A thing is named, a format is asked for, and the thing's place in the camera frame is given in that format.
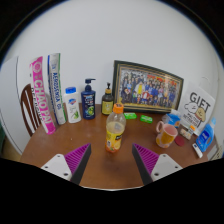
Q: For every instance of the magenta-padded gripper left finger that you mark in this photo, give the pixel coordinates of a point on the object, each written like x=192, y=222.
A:
x=77, y=159

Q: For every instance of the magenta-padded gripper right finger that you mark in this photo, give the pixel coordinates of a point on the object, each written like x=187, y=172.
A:
x=146, y=159

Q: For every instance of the orange juice bottle orange cap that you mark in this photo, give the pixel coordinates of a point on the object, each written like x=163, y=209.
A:
x=115, y=133

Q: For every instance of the pink and yellow mug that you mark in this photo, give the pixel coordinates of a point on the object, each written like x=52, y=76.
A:
x=166, y=136

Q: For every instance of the flat round red coaster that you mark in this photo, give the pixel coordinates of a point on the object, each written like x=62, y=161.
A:
x=180, y=141

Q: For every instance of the small green pack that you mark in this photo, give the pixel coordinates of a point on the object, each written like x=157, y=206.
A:
x=146, y=119
x=130, y=116

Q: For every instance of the small printed snack pack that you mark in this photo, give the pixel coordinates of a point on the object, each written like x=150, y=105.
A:
x=185, y=133

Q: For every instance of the blue tissue pack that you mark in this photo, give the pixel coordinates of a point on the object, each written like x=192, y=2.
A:
x=172, y=119

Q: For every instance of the white bottle blue cap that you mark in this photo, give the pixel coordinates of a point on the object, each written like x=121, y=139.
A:
x=72, y=108

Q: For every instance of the white remote control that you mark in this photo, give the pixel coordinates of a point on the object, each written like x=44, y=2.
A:
x=197, y=150

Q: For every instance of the colourful puzzle cube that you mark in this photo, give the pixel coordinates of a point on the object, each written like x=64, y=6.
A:
x=192, y=127

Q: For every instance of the dark blue pump bottle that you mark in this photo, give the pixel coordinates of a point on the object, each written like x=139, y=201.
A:
x=88, y=105

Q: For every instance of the dark pump bottle yellow label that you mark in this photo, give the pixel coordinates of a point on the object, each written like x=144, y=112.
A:
x=107, y=105

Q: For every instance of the blue detergent bottle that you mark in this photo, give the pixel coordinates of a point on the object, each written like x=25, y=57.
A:
x=205, y=138

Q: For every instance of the brown wooden chair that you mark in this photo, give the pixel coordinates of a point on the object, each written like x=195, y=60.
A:
x=26, y=110

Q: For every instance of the pink and white tube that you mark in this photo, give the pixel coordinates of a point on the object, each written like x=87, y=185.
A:
x=42, y=96

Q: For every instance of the framed group photo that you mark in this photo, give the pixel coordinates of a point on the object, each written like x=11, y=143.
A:
x=146, y=87

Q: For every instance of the white paper gift bag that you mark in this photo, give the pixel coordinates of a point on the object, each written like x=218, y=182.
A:
x=198, y=106

